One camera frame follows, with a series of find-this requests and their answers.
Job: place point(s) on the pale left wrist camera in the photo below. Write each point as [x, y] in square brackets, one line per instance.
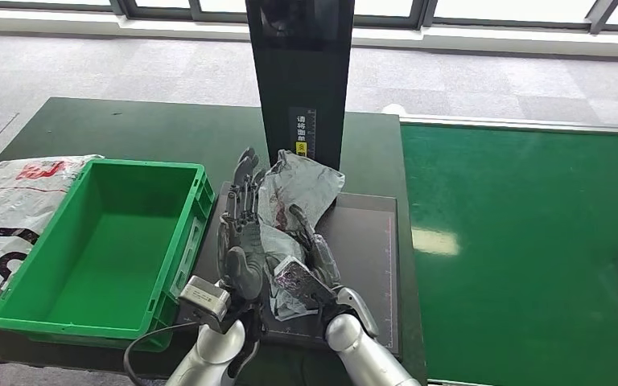
[202, 303]

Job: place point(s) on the white window sill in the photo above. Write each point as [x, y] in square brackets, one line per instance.
[74, 24]

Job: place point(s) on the green conveyor belt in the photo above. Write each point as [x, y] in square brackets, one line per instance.
[501, 186]

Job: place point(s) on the white conveyor end cap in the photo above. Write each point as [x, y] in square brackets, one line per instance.
[394, 110]

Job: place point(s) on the yellow black label strip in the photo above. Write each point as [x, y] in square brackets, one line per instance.
[301, 130]

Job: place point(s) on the green plastic crate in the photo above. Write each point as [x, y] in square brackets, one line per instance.
[112, 250]

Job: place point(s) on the black inbound scanner machine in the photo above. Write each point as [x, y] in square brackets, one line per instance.
[362, 250]

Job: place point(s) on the large white printed bag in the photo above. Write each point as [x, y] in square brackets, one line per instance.
[5, 208]

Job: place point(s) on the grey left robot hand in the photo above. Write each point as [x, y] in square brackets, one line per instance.
[242, 255]

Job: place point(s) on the silver conveyor side rail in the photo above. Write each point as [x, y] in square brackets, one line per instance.
[501, 122]

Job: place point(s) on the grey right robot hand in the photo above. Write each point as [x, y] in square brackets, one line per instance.
[322, 261]

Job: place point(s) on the grey parcel bag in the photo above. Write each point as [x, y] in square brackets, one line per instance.
[298, 181]

